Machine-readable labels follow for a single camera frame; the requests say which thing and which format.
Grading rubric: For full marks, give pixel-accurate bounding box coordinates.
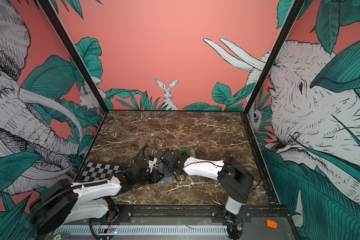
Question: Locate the blue leather card holder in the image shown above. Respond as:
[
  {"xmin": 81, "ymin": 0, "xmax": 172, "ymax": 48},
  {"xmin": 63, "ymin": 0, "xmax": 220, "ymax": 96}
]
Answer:
[{"xmin": 160, "ymin": 163, "xmax": 174, "ymax": 182}]

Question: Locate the green plastic card tray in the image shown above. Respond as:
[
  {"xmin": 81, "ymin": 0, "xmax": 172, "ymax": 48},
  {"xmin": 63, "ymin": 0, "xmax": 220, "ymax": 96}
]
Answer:
[{"xmin": 180, "ymin": 149, "xmax": 195, "ymax": 156}]

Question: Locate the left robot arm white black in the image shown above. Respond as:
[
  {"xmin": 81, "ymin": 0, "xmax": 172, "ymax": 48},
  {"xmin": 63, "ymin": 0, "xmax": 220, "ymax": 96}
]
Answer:
[{"xmin": 28, "ymin": 161, "xmax": 164, "ymax": 235}]

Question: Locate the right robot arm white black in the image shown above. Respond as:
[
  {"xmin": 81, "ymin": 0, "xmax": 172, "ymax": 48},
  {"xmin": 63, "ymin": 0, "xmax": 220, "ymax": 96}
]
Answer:
[{"xmin": 160, "ymin": 150, "xmax": 255, "ymax": 223}]

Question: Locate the checkerboard calibration board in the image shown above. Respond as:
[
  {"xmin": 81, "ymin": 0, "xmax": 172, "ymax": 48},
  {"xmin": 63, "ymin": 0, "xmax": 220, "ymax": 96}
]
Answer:
[{"xmin": 77, "ymin": 161, "xmax": 126, "ymax": 183}]

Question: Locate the orange connector clip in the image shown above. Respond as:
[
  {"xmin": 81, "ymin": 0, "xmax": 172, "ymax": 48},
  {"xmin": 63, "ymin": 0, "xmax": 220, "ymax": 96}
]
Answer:
[{"xmin": 266, "ymin": 220, "xmax": 278, "ymax": 229}]

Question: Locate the black front mounting rail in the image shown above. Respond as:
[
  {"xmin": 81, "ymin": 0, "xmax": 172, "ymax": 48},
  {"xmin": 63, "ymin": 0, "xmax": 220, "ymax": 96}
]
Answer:
[{"xmin": 115, "ymin": 205, "xmax": 291, "ymax": 223}]

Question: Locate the white slotted cable duct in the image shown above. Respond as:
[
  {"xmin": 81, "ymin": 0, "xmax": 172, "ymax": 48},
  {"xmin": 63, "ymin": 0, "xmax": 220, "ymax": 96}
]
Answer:
[{"xmin": 53, "ymin": 224, "xmax": 229, "ymax": 236}]

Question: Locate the left black frame post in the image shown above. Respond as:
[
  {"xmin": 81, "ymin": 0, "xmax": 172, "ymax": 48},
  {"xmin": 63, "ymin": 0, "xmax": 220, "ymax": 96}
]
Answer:
[{"xmin": 38, "ymin": 0, "xmax": 109, "ymax": 115}]

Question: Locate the black frame post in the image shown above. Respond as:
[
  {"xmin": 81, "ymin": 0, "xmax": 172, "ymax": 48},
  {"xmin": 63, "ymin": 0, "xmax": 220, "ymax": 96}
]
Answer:
[
  {"xmin": 38, "ymin": 0, "xmax": 109, "ymax": 115},
  {"xmin": 244, "ymin": 0, "xmax": 305, "ymax": 116}
]

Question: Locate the right black frame post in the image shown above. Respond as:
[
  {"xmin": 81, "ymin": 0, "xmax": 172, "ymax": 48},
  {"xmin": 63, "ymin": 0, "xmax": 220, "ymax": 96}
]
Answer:
[{"xmin": 244, "ymin": 0, "xmax": 305, "ymax": 116}]

